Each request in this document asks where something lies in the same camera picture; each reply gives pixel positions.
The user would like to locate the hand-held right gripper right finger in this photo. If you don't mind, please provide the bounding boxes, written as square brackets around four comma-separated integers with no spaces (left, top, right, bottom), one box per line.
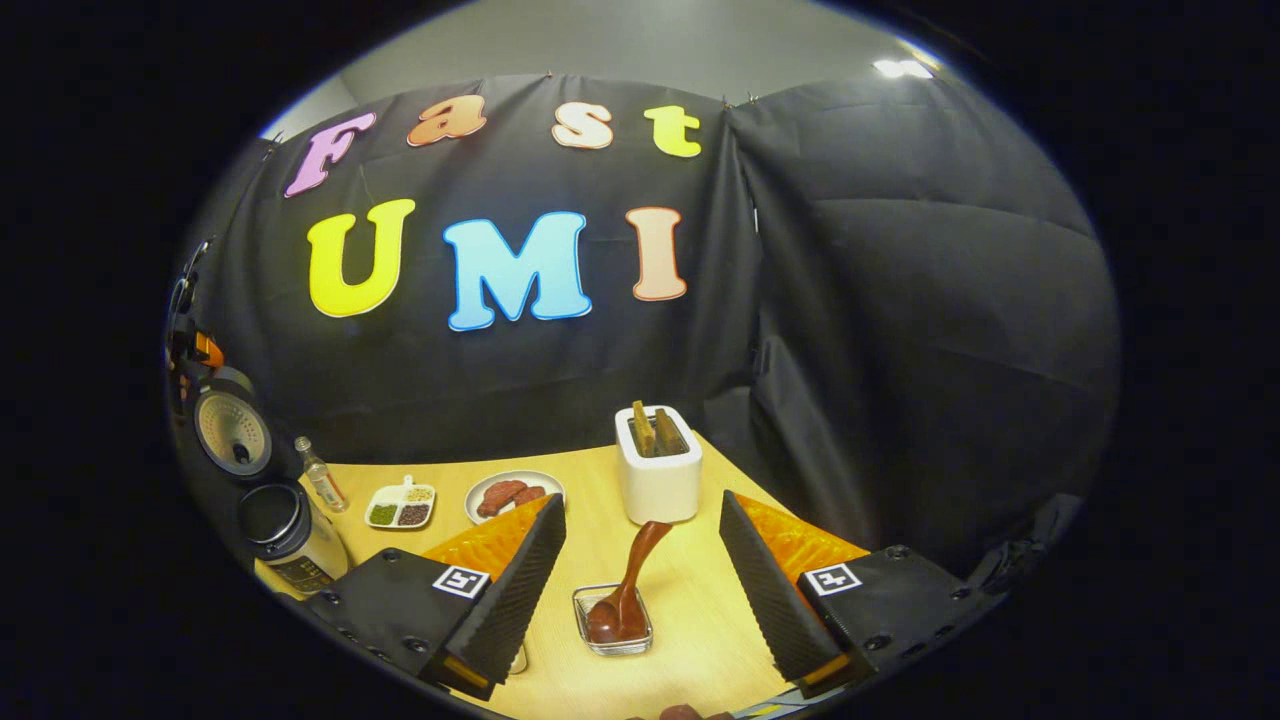
[718,490,1001,699]

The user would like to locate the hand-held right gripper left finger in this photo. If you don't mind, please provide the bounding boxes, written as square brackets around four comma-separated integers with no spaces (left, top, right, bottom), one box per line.
[305,493,568,701]

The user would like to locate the brown wooden spoon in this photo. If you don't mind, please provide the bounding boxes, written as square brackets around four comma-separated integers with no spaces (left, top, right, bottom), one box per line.
[585,521,673,643]

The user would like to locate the clear chopstick holder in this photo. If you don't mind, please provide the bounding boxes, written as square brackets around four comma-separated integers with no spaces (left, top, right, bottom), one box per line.
[572,583,655,657]

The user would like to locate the dark grey rice cooker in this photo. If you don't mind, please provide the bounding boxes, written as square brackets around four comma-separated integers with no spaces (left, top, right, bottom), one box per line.
[190,365,351,598]

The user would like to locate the white round plate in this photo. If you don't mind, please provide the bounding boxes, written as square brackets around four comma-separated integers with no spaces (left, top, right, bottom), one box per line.
[465,470,566,526]

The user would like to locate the white toaster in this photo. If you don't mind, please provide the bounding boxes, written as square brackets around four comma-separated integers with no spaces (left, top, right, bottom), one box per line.
[614,405,703,526]

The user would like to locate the white divided bean dish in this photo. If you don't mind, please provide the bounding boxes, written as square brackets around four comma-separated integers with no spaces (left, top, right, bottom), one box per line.
[364,475,437,531]

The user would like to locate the small glass bottle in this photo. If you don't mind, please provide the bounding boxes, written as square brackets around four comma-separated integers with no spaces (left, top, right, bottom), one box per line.
[293,436,349,514]

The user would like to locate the black backdrop cloth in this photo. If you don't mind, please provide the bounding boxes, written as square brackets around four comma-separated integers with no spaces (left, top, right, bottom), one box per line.
[170,72,1121,581]

